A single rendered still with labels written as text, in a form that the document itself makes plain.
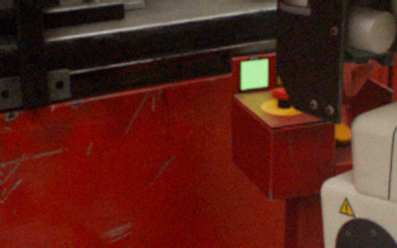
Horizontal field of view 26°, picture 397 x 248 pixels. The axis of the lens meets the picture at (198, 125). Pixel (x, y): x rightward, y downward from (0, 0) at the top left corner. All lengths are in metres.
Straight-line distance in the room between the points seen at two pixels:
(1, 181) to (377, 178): 0.67
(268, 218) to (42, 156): 0.49
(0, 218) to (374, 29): 0.76
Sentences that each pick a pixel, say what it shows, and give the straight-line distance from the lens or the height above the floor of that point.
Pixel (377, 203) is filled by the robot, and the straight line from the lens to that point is 0.98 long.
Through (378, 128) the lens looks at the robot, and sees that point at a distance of 0.95.
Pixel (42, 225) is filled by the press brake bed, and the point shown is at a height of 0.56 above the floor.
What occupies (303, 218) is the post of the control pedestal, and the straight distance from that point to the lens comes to 1.39.
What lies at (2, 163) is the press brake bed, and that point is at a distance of 1.40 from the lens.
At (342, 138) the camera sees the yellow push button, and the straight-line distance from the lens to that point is 1.37.
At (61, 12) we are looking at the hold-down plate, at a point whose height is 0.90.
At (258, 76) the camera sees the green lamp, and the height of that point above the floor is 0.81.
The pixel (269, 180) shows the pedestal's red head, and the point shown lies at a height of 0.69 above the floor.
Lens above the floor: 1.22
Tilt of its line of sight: 21 degrees down
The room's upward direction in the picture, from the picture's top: 1 degrees counter-clockwise
